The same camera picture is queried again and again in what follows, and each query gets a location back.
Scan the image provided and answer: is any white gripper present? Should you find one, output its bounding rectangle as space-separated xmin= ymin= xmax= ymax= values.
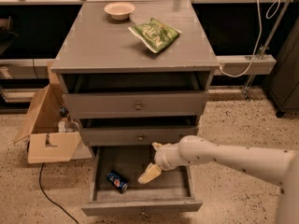
xmin=138 ymin=142 xmax=188 ymax=184

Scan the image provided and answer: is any blue pepsi can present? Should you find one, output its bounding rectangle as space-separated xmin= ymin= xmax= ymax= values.
xmin=107 ymin=170 xmax=128 ymax=193

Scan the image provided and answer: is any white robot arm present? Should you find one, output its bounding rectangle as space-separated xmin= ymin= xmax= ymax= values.
xmin=138 ymin=135 xmax=299 ymax=224

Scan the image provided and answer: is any grey bottom drawer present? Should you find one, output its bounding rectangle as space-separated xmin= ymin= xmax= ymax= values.
xmin=82 ymin=146 xmax=202 ymax=216

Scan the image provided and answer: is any grey drawer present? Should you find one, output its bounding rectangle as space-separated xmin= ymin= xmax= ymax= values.
xmin=80 ymin=116 xmax=198 ymax=146
xmin=82 ymin=146 xmax=202 ymax=216
xmin=64 ymin=72 xmax=207 ymax=119

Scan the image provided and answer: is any grey middle drawer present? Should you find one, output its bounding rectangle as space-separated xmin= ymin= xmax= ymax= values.
xmin=80 ymin=116 xmax=198 ymax=146

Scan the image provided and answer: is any grey top drawer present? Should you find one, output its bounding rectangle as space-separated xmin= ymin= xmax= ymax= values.
xmin=64 ymin=72 xmax=207 ymax=119

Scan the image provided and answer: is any grey drawer cabinet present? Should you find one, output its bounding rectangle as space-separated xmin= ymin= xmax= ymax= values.
xmin=50 ymin=0 xmax=221 ymax=161

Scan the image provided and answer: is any small bottle in box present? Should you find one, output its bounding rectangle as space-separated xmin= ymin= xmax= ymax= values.
xmin=58 ymin=107 xmax=68 ymax=133

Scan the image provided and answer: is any brown cardboard box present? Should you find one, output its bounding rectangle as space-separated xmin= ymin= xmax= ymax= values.
xmin=14 ymin=62 xmax=93 ymax=163

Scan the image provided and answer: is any green chip bag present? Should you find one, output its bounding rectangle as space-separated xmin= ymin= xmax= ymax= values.
xmin=129 ymin=18 xmax=181 ymax=54

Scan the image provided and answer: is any dark grey side cabinet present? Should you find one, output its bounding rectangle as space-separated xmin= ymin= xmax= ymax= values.
xmin=265 ymin=18 xmax=299 ymax=118

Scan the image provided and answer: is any white bowl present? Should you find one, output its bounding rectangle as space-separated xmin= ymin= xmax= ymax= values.
xmin=104 ymin=2 xmax=135 ymax=21

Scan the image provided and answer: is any black floor cable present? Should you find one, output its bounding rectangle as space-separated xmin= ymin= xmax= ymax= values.
xmin=38 ymin=162 xmax=80 ymax=224

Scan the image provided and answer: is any white hanging cable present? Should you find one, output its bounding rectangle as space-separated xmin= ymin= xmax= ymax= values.
xmin=218 ymin=0 xmax=282 ymax=78

